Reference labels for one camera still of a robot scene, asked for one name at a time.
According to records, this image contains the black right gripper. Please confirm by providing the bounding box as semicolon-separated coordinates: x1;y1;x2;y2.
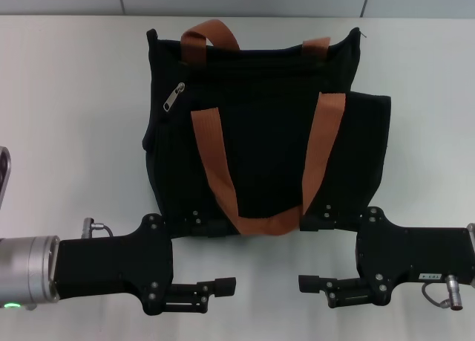
298;204;474;308

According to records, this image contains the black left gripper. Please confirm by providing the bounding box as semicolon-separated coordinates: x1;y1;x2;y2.
51;208;238;316

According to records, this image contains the black food bag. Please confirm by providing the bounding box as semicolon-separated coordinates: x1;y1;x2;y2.
140;19;393;240

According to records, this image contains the silver zipper pull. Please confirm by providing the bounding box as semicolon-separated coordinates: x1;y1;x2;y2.
162;82;186;114

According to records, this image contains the grey left gripper cable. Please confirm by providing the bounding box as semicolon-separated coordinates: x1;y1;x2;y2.
80;217;116;240

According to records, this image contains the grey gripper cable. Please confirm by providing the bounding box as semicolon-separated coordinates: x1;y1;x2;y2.
80;217;116;240
421;273;467;312

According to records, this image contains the grey right gripper cable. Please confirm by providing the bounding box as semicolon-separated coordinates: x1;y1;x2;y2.
421;273;467;312

